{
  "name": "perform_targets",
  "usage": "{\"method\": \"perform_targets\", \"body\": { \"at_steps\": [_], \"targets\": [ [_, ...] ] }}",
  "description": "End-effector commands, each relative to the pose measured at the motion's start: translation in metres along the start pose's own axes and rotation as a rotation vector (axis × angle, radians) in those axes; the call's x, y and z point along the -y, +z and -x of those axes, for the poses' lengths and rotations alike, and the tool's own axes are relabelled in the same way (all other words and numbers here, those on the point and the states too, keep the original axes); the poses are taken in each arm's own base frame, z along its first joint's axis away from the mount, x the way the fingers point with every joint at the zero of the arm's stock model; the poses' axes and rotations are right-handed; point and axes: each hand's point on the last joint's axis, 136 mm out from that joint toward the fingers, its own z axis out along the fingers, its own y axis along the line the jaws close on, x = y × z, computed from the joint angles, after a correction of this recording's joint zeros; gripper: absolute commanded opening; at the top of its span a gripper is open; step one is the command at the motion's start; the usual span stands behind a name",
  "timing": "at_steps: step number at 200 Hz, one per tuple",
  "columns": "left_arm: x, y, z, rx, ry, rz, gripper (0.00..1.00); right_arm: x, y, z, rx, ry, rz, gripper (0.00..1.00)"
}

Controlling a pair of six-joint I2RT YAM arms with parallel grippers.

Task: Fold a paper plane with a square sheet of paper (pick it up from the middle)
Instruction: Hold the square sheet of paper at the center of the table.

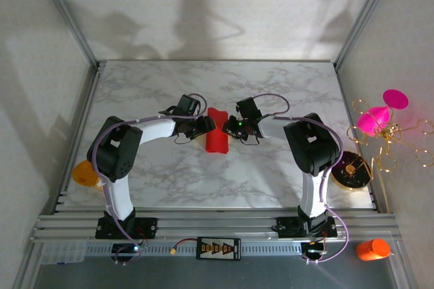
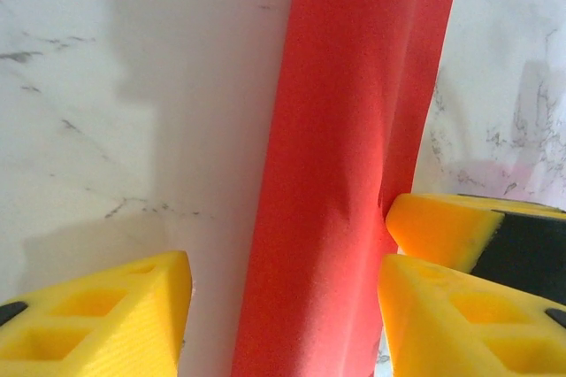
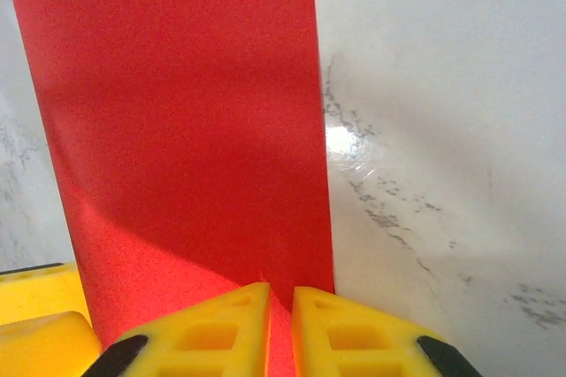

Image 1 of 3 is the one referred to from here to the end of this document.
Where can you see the magenta cone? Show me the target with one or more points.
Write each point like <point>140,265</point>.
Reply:
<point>371,121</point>

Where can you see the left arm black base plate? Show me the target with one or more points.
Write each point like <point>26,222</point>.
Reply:
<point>146,228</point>

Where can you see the orange cup left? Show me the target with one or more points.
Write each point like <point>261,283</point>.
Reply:
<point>83,173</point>

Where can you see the red paper sheet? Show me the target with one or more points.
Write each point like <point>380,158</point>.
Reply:
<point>217,141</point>

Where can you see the orange plastic cylinder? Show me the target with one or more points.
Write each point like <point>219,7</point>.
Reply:
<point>373,250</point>

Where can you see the aluminium rail base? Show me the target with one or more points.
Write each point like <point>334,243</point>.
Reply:
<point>217,224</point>

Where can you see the magenta round disc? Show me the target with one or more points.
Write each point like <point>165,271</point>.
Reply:
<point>396,99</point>

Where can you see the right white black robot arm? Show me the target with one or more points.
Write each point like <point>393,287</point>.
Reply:
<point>312,194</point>

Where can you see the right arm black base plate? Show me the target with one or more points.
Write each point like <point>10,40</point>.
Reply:
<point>288,228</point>

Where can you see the black round gold-rimmed dish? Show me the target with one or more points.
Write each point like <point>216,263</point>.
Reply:
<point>352,173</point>

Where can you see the slotted aluminium strip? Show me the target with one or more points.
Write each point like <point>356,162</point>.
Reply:
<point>271,250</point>

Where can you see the clear plastic organizer box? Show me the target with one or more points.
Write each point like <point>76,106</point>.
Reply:
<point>62,253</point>

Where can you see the black power distribution board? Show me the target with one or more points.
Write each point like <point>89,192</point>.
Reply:
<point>218,248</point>

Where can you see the small black controller box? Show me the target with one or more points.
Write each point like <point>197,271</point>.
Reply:
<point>123,249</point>
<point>312,249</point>

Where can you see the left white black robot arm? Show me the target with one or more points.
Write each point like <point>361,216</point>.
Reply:
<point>117,197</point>

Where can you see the aluminium frame post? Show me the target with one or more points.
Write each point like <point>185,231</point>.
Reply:
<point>68,14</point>
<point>364,14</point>

